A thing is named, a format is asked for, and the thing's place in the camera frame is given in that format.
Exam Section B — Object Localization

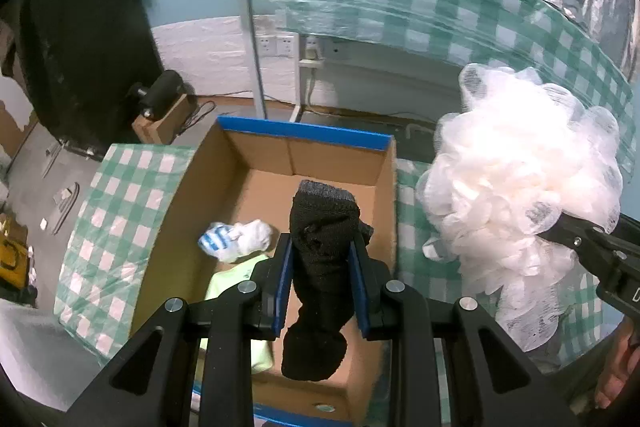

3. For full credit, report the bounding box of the white mesh bath loofah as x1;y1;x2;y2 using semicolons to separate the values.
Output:
416;64;623;351

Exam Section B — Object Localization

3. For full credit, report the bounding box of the black sock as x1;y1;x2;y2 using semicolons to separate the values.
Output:
281;180;373;381

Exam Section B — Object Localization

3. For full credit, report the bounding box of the person's right hand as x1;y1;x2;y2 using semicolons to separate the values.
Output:
594;317;639;409

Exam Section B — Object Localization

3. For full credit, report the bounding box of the light green cloth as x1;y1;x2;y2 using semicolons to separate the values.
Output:
199;253;276;375

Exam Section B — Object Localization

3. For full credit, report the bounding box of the green checkered tablecloth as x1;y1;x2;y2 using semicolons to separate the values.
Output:
52;142;609;427

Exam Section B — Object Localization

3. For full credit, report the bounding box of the white blue striped sock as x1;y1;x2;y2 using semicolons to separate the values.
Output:
198;220;272;263

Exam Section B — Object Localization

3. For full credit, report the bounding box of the blue cardboard box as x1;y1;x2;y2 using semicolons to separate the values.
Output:
129;117;397;426

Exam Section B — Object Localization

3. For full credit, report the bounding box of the black cylinder on box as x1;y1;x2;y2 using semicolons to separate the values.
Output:
128;69;186;121

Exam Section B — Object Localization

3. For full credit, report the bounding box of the upper green checkered cloth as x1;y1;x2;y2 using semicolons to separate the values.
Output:
264;0;637;172

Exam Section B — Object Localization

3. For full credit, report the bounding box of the white metal table frame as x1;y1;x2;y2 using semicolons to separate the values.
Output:
239;0;316;122

